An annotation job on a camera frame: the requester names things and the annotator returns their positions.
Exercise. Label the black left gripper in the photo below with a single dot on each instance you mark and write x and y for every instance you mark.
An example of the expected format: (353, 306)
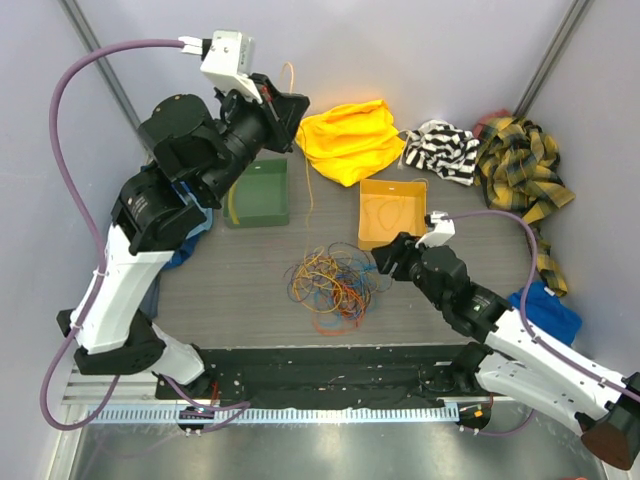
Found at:
(281, 113)

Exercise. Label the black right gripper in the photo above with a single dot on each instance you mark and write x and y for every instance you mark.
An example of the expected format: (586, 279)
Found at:
(400, 251)

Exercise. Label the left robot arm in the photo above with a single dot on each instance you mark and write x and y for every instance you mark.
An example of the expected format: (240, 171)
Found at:
(196, 160)

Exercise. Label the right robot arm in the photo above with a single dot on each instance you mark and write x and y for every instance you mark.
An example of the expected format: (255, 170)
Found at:
(509, 355)

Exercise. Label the yellow plastic bin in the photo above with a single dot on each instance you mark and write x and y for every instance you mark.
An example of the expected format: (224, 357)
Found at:
(387, 208)

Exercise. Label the yellow cloth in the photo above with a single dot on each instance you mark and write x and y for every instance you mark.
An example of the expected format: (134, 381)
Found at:
(350, 142)

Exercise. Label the green plastic bin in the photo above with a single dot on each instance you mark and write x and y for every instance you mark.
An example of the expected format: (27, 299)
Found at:
(261, 198)

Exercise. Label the black white striped cloth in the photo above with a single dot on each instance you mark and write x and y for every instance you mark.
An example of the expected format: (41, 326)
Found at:
(440, 147)

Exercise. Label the yellow black plaid shirt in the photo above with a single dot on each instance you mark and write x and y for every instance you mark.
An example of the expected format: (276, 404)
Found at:
(517, 168)

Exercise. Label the bright blue cloth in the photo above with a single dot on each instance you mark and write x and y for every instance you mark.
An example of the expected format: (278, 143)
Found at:
(547, 312)

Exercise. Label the blue plaid cloth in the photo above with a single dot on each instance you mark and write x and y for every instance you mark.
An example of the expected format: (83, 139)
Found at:
(186, 250)

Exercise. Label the grey folded cloth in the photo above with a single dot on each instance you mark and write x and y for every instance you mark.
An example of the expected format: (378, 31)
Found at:
(150, 301)

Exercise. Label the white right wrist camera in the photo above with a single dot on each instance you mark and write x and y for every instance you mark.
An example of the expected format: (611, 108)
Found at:
(440, 230)

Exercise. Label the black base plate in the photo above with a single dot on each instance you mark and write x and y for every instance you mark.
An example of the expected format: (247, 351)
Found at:
(340, 377)

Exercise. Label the aluminium frame rail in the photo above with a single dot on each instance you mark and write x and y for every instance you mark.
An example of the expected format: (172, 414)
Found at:
(149, 398)

